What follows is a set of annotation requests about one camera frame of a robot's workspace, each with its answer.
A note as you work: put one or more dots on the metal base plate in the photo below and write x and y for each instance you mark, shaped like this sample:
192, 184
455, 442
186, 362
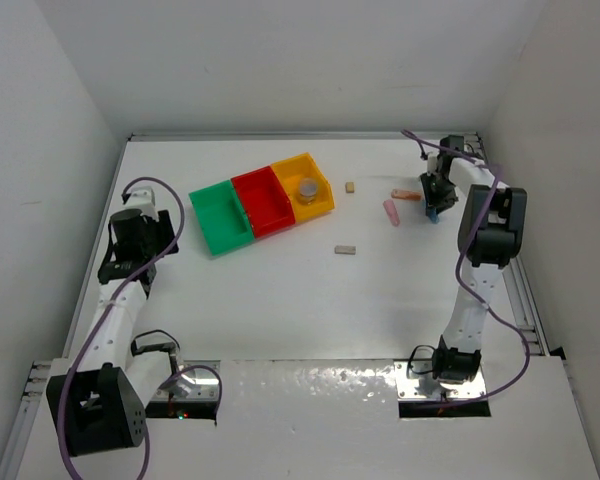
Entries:
414, 383
198, 382

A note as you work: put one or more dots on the yellow plastic bin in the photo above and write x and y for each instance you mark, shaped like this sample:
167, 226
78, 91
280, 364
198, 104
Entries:
290, 172

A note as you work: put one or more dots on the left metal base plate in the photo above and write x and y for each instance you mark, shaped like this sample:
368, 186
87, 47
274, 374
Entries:
198, 382

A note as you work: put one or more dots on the aluminium frame rail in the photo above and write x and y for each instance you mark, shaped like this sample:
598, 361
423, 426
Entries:
515, 302

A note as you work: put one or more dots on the red plastic bin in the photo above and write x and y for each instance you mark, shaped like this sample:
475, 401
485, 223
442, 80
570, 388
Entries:
264, 201

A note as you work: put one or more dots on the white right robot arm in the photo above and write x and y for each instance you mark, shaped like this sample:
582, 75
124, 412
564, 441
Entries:
490, 235

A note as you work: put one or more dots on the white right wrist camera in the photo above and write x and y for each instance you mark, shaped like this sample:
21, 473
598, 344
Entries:
433, 164

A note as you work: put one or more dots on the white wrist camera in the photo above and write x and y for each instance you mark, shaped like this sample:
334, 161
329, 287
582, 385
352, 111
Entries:
433, 164
143, 200

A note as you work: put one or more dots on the pink marker pen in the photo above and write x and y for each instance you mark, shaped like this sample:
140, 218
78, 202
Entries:
391, 211

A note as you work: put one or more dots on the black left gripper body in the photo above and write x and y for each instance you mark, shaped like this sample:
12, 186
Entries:
125, 267

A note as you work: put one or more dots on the orange marker pen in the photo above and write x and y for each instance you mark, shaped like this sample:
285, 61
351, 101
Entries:
406, 195

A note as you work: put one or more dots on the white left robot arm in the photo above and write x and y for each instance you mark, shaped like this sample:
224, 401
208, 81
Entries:
102, 408

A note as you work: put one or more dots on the blue marker pen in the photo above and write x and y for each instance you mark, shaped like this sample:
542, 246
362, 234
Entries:
433, 216

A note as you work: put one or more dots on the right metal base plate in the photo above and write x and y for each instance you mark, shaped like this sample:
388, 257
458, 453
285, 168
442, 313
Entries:
414, 383

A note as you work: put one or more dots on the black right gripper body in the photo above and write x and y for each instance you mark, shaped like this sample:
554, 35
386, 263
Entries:
440, 192

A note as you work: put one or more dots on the green plastic bin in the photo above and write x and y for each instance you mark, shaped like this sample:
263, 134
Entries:
222, 218

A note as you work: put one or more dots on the grey rectangular eraser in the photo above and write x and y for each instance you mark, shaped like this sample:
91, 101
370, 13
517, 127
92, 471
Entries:
345, 250

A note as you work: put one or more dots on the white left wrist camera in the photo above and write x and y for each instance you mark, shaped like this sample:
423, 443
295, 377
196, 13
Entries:
143, 200

